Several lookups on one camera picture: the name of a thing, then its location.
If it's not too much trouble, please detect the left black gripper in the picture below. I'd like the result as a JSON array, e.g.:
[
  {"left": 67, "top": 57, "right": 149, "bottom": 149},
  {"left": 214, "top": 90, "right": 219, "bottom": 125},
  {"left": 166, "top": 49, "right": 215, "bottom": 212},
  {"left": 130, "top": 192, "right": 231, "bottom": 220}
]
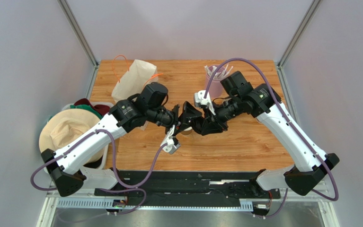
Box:
[{"left": 147, "top": 102, "right": 203, "bottom": 139}]

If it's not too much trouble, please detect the white paper takeout bag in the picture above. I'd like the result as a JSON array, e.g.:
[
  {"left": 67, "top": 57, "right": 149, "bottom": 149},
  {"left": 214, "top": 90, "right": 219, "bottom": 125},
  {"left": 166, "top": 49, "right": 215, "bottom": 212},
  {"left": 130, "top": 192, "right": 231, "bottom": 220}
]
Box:
[{"left": 111, "top": 55, "right": 162, "bottom": 103}]

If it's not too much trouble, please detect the single brown paper cup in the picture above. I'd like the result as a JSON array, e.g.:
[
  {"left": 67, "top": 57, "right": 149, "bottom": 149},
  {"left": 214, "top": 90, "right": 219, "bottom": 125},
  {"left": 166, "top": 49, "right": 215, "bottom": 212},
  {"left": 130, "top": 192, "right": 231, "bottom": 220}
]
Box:
[{"left": 180, "top": 127, "right": 193, "bottom": 136}]

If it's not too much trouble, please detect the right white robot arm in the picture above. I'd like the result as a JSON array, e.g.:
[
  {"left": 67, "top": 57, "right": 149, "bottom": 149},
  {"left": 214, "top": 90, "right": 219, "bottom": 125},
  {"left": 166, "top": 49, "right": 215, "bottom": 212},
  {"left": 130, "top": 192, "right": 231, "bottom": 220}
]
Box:
[{"left": 191, "top": 71, "right": 339, "bottom": 196}]

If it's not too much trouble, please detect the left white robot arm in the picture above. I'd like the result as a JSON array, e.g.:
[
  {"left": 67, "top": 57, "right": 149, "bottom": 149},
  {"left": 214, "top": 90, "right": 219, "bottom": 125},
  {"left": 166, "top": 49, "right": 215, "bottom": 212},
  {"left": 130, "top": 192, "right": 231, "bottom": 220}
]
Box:
[{"left": 41, "top": 82, "right": 202, "bottom": 197}]

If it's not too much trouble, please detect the pink straw holder cup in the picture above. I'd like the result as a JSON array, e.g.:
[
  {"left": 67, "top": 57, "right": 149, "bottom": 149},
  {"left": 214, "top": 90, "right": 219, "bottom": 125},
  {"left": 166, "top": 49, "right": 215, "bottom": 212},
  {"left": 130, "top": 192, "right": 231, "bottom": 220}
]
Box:
[{"left": 204, "top": 75, "right": 223, "bottom": 98}]

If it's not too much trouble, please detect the white plastic bin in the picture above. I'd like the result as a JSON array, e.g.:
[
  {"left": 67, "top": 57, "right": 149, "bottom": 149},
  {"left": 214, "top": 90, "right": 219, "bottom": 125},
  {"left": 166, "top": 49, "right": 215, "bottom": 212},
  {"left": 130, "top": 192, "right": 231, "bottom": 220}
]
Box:
[{"left": 43, "top": 101, "right": 116, "bottom": 175}]

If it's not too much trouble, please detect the beige straw hat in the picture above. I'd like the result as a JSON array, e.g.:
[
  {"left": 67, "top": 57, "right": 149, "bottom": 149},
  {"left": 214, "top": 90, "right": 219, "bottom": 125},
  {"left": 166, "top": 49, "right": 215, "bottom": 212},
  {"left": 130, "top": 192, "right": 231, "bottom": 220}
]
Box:
[{"left": 39, "top": 109, "right": 100, "bottom": 152}]

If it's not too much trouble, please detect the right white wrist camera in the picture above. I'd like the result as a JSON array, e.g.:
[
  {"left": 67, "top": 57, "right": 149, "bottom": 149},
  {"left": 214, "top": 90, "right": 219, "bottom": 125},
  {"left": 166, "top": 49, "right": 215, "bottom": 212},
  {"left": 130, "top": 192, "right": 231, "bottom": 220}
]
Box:
[{"left": 194, "top": 90, "right": 216, "bottom": 115}]

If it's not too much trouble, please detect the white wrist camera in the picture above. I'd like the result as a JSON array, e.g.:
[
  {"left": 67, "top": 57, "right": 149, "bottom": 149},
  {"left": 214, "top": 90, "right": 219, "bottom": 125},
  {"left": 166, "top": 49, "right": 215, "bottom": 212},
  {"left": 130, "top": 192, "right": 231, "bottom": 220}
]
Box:
[
  {"left": 160, "top": 125, "right": 181, "bottom": 154},
  {"left": 194, "top": 90, "right": 216, "bottom": 115}
]

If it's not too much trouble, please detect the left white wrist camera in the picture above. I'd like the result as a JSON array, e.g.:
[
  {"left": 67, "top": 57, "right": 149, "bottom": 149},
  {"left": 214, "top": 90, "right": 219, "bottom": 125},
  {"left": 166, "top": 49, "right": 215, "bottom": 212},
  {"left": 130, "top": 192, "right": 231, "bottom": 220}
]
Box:
[{"left": 160, "top": 125, "right": 181, "bottom": 154}]

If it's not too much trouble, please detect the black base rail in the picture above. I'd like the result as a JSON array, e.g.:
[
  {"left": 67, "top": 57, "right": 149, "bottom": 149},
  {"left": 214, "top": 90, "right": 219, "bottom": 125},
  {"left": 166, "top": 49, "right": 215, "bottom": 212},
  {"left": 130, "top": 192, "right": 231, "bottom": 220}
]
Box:
[{"left": 45, "top": 170, "right": 331, "bottom": 218}]

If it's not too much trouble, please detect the right aluminium frame post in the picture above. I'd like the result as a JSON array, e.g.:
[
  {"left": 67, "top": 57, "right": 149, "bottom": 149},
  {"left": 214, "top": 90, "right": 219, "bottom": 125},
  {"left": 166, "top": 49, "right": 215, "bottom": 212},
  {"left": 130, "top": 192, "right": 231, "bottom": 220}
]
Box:
[{"left": 277, "top": 0, "right": 323, "bottom": 69}]

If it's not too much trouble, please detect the aluminium frame post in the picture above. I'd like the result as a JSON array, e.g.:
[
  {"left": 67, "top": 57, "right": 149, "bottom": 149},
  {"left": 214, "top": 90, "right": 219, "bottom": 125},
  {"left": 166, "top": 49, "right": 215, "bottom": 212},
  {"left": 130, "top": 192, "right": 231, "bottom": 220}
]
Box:
[
  {"left": 277, "top": 0, "right": 323, "bottom": 69},
  {"left": 57, "top": 0, "right": 99, "bottom": 68}
]

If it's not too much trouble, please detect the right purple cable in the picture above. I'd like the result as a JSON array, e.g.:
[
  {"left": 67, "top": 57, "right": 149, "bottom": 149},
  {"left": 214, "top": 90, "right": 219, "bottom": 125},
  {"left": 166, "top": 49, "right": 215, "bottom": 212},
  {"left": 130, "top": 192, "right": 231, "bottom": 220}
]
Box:
[{"left": 203, "top": 57, "right": 340, "bottom": 219}]

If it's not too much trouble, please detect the left aluminium frame post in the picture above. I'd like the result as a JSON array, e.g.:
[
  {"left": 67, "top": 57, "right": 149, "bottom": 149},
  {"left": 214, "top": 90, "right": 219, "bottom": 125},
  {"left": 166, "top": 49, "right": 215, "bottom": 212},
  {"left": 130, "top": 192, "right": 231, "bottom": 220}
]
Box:
[{"left": 57, "top": 0, "right": 99, "bottom": 68}]

